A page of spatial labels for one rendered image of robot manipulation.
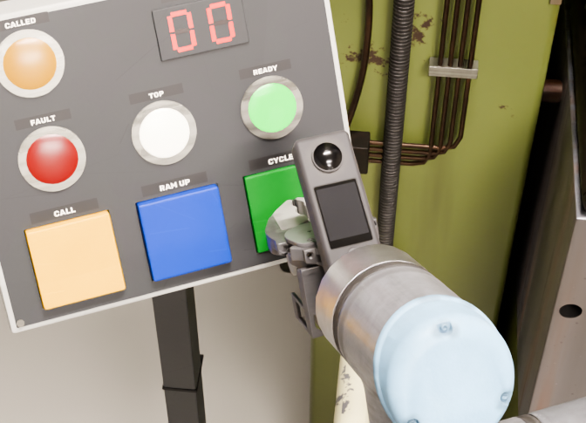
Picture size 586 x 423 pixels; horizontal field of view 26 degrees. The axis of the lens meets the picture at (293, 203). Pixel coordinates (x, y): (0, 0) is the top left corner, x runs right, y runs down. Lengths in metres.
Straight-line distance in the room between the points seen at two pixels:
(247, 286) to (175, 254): 1.26
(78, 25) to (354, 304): 0.36
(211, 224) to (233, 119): 0.10
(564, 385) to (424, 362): 0.73
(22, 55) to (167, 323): 0.45
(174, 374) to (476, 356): 0.73
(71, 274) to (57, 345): 1.22
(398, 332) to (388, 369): 0.03
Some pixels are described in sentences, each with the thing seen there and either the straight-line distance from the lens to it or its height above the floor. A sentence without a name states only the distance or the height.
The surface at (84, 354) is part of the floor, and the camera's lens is 2.34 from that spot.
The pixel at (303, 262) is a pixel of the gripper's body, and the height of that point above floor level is 1.08.
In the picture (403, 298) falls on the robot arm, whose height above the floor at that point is 1.20.
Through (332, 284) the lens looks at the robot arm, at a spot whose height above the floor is 1.14.
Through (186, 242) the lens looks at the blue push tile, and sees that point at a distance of 1.15.
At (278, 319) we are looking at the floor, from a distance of 2.35.
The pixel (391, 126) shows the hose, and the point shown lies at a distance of 1.47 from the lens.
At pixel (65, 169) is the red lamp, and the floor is 1.08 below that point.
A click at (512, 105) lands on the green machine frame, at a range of 1.47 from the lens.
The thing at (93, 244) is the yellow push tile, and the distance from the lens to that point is 1.14.
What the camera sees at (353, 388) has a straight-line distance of 1.49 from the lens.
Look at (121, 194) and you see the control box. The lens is 1.13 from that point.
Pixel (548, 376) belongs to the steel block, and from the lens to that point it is 1.53.
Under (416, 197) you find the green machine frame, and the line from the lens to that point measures 1.59.
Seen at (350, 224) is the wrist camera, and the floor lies 1.12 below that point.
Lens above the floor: 1.87
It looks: 48 degrees down
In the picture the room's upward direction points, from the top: straight up
